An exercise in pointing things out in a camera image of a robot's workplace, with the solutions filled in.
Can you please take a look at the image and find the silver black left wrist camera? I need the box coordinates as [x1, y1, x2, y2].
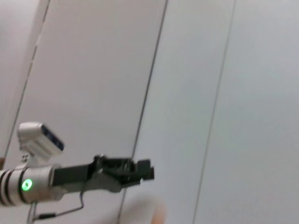
[18, 121, 65, 168]

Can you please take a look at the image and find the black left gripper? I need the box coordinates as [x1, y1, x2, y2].
[53, 154, 155, 194]

